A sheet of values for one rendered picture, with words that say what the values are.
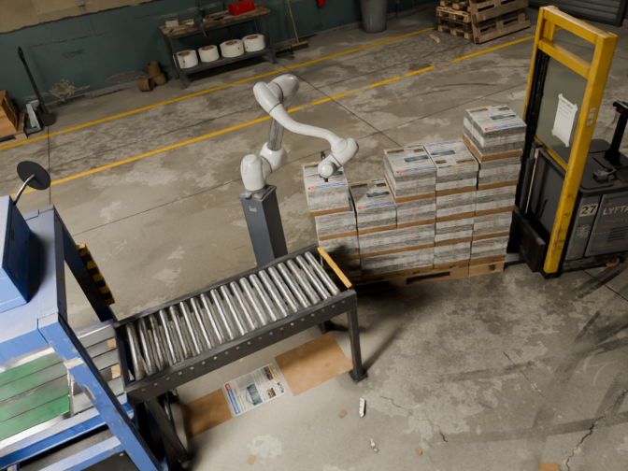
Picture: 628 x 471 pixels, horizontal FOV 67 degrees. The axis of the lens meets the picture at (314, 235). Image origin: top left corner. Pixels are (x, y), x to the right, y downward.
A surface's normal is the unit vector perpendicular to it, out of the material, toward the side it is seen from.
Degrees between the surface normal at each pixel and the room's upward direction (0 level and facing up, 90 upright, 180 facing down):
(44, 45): 90
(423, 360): 0
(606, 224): 90
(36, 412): 0
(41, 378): 0
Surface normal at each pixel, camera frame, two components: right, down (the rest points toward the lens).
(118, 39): 0.42, 0.52
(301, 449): -0.12, -0.78
